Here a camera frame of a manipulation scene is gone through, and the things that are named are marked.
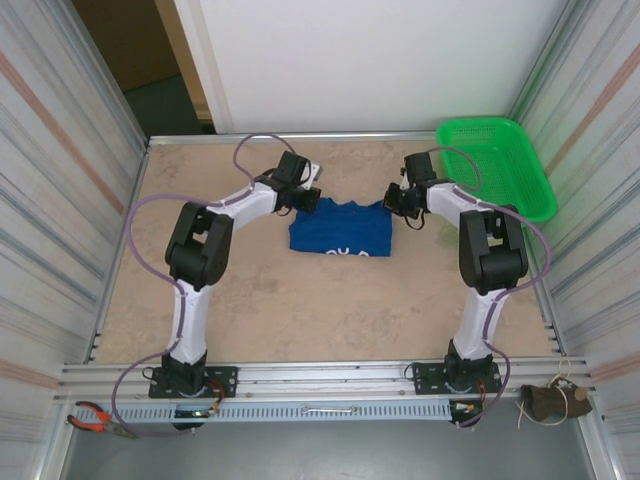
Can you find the green plastic mesh basket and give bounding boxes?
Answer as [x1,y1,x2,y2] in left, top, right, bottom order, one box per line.
[435,117,559,224]

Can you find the aluminium table edge bar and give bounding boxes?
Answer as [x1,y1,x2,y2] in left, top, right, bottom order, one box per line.
[146,130,440,147]

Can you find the brown wooden door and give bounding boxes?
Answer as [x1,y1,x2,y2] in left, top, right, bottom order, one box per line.
[72,0,182,94]

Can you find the red black wire bundle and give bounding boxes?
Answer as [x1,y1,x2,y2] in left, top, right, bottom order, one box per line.
[469,382,494,416]
[207,378,226,417]

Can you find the orange-handled pliers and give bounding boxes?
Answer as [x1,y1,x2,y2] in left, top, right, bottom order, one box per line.
[67,399,137,440]

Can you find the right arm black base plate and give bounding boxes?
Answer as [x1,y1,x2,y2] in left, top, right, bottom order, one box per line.
[412,362,504,397]

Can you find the grey slotted cable duct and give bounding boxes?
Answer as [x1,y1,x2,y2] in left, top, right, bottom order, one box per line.
[107,402,454,424]

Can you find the aluminium mounting rail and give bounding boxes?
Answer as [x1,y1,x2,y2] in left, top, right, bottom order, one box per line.
[52,357,599,404]

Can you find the brown cloth pouch with string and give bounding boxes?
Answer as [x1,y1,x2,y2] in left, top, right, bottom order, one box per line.
[517,359,595,429]

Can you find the blue t-shirt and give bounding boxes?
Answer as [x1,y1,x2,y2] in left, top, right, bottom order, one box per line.
[288,197,395,259]

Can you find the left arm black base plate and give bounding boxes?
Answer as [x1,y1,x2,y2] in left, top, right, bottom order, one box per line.
[148,366,239,400]

